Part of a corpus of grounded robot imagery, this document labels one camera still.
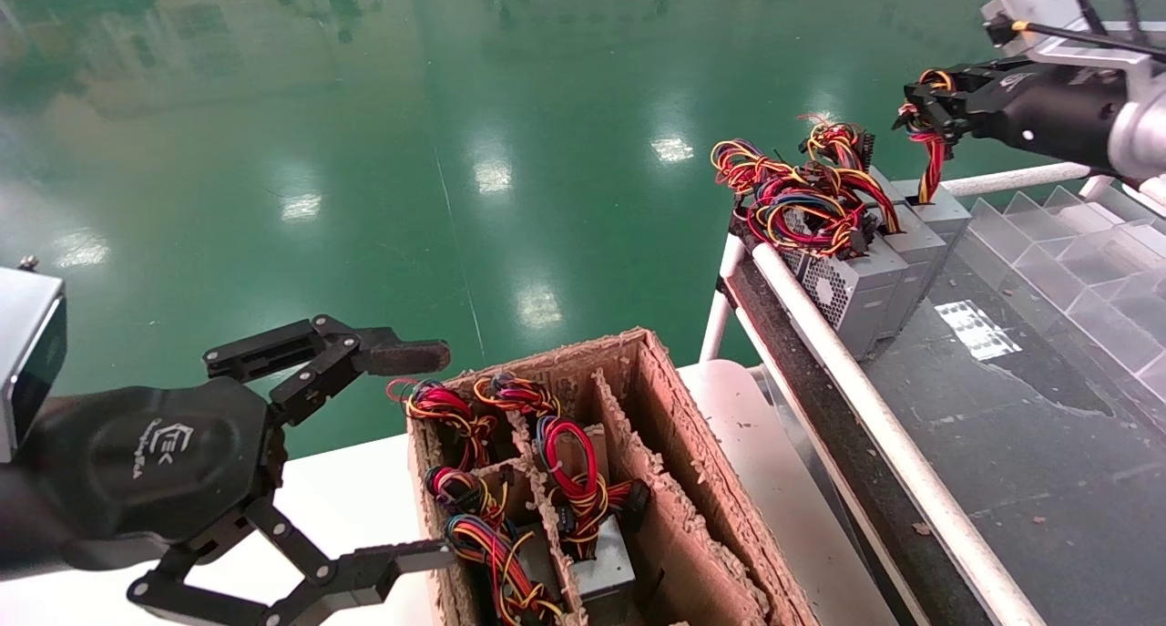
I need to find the grey power supply with wires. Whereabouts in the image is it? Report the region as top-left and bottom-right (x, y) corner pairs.
(800, 114), (948, 340)
(893, 68), (974, 285)

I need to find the black textured cart edge strip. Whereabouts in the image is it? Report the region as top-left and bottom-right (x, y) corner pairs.
(720, 218), (996, 626)

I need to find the grey power supply with grille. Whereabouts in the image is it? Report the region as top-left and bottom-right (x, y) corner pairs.
(711, 139), (912, 361)

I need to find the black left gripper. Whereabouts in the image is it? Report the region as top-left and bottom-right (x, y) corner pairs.
(20, 314), (457, 626)

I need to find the clear acrylic divider tray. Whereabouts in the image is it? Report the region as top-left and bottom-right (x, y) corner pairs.
(966, 184), (1166, 404)

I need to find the black cable with yellow tag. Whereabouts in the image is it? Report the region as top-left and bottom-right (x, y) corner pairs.
(987, 14), (1166, 64)

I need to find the brown cardboard divider box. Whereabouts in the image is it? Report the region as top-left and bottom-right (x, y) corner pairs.
(405, 327), (821, 626)

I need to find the power supply with wire bundle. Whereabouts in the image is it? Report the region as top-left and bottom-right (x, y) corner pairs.
(425, 467), (511, 527)
(387, 378), (498, 468)
(445, 515), (568, 626)
(472, 373), (562, 418)

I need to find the power supply with red loop wires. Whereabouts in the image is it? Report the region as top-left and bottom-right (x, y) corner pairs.
(531, 414), (653, 605)

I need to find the white cart leg pipe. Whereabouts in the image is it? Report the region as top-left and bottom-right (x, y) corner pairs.
(699, 234), (748, 364)

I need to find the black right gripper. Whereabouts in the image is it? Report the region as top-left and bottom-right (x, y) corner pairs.
(896, 63), (1132, 168)

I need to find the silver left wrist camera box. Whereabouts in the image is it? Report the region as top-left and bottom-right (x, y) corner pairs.
(0, 255), (69, 463)

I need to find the long white cart pipe rail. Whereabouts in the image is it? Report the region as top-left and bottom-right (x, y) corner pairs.
(752, 241), (1048, 626)

